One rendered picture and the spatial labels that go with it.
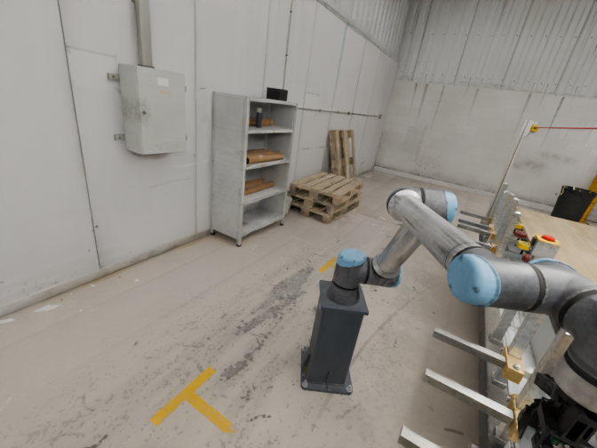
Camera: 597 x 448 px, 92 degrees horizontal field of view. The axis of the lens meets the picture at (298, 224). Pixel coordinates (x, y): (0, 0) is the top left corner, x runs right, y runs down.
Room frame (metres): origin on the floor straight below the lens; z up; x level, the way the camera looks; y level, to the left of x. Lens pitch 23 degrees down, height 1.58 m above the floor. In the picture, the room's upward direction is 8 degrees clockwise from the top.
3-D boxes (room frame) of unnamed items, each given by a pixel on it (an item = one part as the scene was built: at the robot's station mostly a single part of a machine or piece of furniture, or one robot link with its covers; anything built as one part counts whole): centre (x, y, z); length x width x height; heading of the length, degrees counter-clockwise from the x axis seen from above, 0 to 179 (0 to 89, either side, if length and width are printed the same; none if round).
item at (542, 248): (1.06, -0.96, 1.18); 0.07 x 0.07 x 0.08; 62
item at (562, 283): (0.47, -0.49, 1.32); 0.12 x 0.12 x 0.09; 1
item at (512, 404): (0.59, -0.71, 0.83); 0.13 x 0.06 x 0.05; 152
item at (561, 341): (0.61, -0.72, 0.91); 0.03 x 0.03 x 0.48; 62
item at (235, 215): (3.34, 0.61, 0.78); 0.90 x 0.45 x 1.55; 152
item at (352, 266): (1.38, -0.32, 0.79); 0.17 x 0.15 x 0.18; 91
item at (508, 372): (0.81, -0.83, 0.82); 0.13 x 0.06 x 0.05; 152
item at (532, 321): (0.83, -0.84, 0.88); 0.03 x 0.03 x 0.48; 62
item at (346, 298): (1.38, -0.31, 0.65); 0.19 x 0.19 x 0.10
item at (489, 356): (0.81, -0.78, 0.82); 0.43 x 0.03 x 0.04; 62
